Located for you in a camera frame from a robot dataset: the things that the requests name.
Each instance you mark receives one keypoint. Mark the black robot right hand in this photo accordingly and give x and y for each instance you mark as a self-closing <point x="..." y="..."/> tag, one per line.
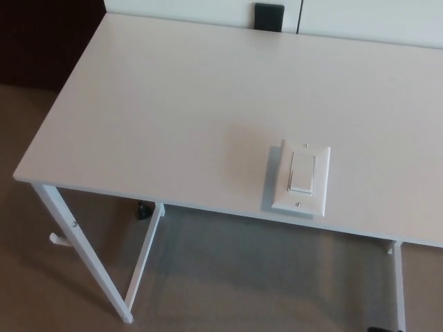
<point x="382" y="329"/>

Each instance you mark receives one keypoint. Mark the white rocker switch button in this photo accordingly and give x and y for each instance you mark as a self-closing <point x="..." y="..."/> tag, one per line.
<point x="302" y="173"/>

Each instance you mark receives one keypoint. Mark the white cabinet front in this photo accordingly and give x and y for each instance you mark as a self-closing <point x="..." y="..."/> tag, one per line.
<point x="363" y="17"/>

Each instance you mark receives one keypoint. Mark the white hook on leg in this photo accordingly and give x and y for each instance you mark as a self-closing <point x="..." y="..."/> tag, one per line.
<point x="59" y="241"/>

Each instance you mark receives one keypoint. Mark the dark brown wooden panel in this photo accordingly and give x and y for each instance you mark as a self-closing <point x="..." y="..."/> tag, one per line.
<point x="48" y="41"/>

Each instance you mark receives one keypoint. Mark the white metal table leg frame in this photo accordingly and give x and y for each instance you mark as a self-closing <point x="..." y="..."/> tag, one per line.
<point x="86" y="256"/>
<point x="398" y="287"/>

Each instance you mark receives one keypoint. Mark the white light switch plate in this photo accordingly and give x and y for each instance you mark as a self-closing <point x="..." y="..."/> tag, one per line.
<point x="318" y="166"/>

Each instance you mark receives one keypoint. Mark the black rectangular wall plate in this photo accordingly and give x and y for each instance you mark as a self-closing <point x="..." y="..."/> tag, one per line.
<point x="269" y="17"/>

